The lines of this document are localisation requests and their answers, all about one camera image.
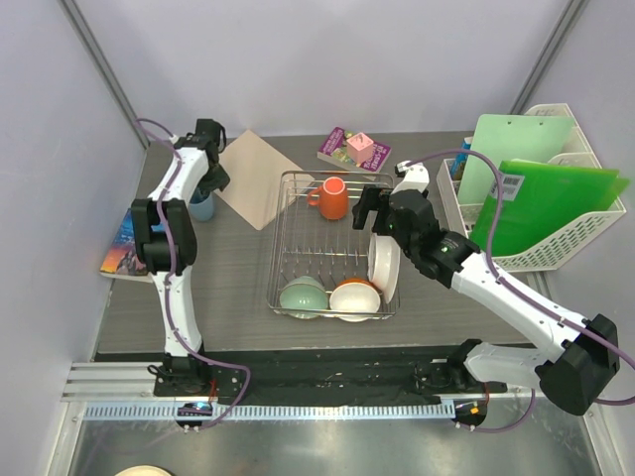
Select blue plastic cup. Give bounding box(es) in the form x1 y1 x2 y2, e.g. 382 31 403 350
190 188 215 222

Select white slotted cable duct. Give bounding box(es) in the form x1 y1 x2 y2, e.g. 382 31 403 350
83 401 455 421

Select blue Jane Eyre book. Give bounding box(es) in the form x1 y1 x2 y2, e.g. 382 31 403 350
100 209 152 283

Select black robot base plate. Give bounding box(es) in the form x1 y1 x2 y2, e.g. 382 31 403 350
148 345 508 407

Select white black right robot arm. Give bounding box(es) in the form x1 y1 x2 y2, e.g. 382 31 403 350
352 185 621 416

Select cream round plate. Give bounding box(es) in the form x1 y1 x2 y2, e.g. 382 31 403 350
115 465 171 476

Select blue white carton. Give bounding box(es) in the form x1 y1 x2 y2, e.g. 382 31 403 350
448 137 473 180

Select bright green plastic folder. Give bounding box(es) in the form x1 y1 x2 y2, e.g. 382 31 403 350
492 159 630 257

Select orange white ceramic bowl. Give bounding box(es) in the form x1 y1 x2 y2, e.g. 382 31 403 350
329 279 381 323

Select metal wire dish rack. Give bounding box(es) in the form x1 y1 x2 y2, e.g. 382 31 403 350
267 171 400 321

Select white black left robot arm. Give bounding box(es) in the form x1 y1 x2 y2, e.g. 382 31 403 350
130 119 230 397

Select green ceramic bowl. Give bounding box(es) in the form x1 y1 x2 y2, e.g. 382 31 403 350
279 276 328 319

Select purple paperback book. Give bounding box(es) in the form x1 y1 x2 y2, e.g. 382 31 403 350
317 127 392 173

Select pink cube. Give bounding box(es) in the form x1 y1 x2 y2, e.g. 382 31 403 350
346 133 374 166

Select white plastic file organizer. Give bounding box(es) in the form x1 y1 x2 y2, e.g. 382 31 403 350
437 124 626 273

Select light green clipboard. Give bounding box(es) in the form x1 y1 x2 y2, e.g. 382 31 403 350
457 114 574 204

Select orange ceramic mug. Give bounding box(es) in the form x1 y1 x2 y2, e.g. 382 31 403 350
307 177 348 220

